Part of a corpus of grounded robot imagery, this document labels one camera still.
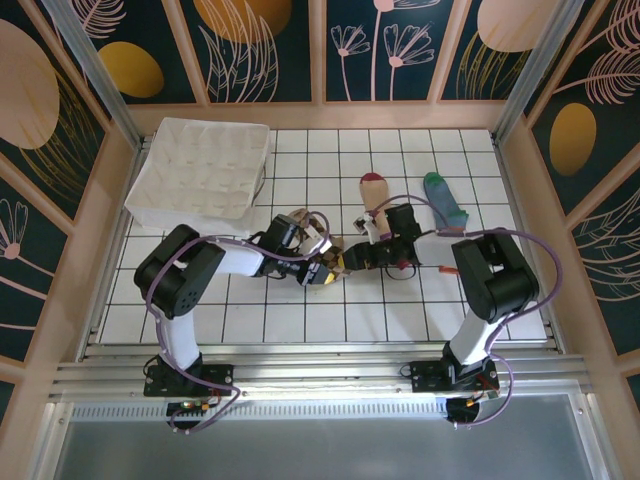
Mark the beige sock with maroon toe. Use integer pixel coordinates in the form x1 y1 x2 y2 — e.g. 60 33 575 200
358 172 422 267

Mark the black electronics box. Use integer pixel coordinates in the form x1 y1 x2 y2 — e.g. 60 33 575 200
166 398 221 419
446 389 501 426

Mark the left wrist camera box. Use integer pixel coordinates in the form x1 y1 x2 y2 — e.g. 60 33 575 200
301 223 335 257

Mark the aluminium corner post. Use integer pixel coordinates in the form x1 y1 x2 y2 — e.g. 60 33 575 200
42 0 147 151
492 0 596 144

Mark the black cable loop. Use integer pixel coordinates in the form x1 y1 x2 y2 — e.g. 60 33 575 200
384 262 419 280

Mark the grey metal panel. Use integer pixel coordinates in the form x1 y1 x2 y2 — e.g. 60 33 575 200
49 394 601 480

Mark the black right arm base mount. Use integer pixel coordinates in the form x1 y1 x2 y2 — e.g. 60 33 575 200
408 358 501 396

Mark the aluminium frame rail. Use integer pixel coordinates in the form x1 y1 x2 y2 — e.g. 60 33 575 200
49 342 594 401

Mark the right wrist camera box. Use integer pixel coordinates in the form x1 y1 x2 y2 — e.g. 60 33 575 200
353 212 380 245

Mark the white divided organizer box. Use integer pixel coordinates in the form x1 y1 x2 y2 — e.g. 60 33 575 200
123 117 271 236

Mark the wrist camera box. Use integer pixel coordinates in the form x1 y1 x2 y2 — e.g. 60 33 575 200
353 212 380 245
301 223 335 257

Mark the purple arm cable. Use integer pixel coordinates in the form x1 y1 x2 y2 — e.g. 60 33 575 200
144 212 331 435
369 194 564 429

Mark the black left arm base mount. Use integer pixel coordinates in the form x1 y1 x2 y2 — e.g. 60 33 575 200
143 362 235 399

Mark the perforated metal strip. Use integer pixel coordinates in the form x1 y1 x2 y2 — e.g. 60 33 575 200
69 403 451 422

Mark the grey sock with green toe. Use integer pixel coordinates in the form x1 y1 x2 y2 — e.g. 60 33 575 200
423 171 471 232

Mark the brown argyle sock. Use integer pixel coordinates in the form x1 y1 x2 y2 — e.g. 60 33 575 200
285 208 347 289

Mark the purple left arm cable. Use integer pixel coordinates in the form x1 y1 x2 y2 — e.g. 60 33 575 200
144 212 331 435

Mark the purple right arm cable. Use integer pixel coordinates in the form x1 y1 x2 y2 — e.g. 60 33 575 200
369 194 564 429

